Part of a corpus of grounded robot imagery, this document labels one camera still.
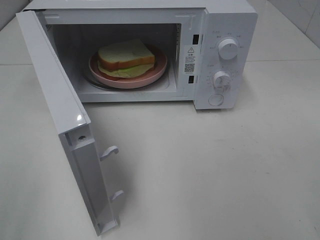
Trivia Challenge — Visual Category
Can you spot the pink round plate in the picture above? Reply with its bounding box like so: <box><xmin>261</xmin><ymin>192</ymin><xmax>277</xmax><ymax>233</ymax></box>
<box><xmin>88</xmin><ymin>44</ymin><xmax>168</xmax><ymax>89</ymax></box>

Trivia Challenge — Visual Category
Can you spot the round door release button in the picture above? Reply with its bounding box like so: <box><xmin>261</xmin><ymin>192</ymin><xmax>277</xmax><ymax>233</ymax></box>
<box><xmin>208</xmin><ymin>94</ymin><xmax>224</xmax><ymax>107</ymax></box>

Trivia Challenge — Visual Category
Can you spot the sandwich with lettuce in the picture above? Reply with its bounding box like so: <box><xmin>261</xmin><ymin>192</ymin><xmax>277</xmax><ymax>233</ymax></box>
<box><xmin>97</xmin><ymin>39</ymin><xmax>156</xmax><ymax>78</ymax></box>

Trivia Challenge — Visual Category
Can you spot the white microwave door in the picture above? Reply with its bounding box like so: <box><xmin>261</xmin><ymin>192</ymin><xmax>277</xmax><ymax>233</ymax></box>
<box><xmin>16</xmin><ymin>10</ymin><xmax>123</xmax><ymax>236</ymax></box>

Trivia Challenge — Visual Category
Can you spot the white warning label sticker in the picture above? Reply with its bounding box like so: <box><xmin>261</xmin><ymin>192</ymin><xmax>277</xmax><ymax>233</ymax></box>
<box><xmin>183</xmin><ymin>45</ymin><xmax>200</xmax><ymax>75</ymax></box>

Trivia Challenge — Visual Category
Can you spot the white lower timer knob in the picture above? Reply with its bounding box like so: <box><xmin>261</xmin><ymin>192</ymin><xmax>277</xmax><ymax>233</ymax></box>
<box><xmin>213</xmin><ymin>70</ymin><xmax>231</xmax><ymax>88</ymax></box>

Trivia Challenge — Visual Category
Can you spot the white microwave oven body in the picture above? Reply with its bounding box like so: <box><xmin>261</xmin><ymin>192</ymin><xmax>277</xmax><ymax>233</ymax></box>
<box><xmin>21</xmin><ymin>0</ymin><xmax>258</xmax><ymax>110</ymax></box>

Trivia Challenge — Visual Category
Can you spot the glass turntable tray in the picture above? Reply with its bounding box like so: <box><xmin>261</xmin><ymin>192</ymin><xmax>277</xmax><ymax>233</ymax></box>
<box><xmin>83</xmin><ymin>65</ymin><xmax>177</xmax><ymax>92</ymax></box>

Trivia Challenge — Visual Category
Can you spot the white upper power knob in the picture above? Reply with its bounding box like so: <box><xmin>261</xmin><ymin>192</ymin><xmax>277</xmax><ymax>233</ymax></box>
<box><xmin>217</xmin><ymin>37</ymin><xmax>239</xmax><ymax>60</ymax></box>

